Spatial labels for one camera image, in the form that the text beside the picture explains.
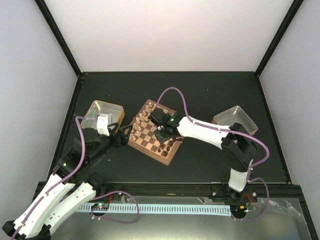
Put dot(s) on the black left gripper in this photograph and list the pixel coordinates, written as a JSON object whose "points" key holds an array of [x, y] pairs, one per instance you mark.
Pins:
{"points": [[123, 139]]}

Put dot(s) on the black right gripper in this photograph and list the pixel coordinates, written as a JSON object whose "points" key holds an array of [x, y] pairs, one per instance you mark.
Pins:
{"points": [[161, 138]]}

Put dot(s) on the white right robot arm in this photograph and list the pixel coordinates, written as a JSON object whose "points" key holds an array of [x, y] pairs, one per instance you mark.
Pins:
{"points": [[240, 150]]}

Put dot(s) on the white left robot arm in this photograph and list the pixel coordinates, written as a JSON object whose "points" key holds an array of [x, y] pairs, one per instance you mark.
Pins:
{"points": [[71, 184]]}

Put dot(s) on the wooden chess board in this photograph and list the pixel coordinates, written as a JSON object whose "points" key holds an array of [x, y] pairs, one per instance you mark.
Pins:
{"points": [[143, 139]]}

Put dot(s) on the yellow metal tin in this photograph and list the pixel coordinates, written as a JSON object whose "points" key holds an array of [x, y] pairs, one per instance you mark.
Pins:
{"points": [[115, 113]]}

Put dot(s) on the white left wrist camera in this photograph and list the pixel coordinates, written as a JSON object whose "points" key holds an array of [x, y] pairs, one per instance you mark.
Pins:
{"points": [[103, 120]]}

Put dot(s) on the white slotted cable duct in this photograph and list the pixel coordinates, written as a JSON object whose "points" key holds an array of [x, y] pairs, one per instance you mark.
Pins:
{"points": [[161, 209]]}

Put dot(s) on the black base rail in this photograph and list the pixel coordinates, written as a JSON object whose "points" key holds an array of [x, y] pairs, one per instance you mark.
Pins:
{"points": [[218, 192]]}

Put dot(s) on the black frame post left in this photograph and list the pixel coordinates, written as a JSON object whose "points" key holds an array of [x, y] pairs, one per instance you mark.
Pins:
{"points": [[46, 13]]}

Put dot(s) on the black frame post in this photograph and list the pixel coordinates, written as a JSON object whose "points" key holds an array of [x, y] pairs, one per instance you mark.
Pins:
{"points": [[46, 13], [283, 27]]}

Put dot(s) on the black frame post right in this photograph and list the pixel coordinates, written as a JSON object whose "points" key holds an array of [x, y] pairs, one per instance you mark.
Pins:
{"points": [[283, 27]]}

